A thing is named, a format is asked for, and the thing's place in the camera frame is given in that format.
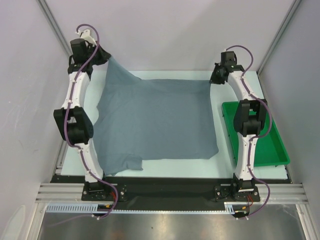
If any grey-blue t shirt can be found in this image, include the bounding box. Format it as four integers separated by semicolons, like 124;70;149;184
93;58;219;175

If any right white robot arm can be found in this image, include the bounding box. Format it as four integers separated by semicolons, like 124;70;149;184
210;63;269;201

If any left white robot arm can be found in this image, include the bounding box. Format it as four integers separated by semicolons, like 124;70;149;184
53;38;111;184

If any green plastic tray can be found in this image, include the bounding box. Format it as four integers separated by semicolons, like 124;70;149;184
222;101;290;167

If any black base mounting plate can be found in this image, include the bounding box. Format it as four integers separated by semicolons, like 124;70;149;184
49;175;291;205

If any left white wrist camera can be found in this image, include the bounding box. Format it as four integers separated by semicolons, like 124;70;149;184
76;28;97;46

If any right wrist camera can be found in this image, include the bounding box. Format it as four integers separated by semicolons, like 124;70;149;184
220;51;237;67

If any left aluminium corner post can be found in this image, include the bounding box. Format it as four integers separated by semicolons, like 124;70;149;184
36;0;72;58

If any aluminium corner post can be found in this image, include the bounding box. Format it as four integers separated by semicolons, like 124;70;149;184
36;0;72;58
256;0;303;77

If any right aluminium corner post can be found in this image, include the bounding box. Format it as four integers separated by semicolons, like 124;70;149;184
256;0;303;77

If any aluminium frame rail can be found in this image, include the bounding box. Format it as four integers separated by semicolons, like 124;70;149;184
35;183;309;204

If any white slotted cable duct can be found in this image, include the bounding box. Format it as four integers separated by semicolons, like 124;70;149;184
46;203;240;215

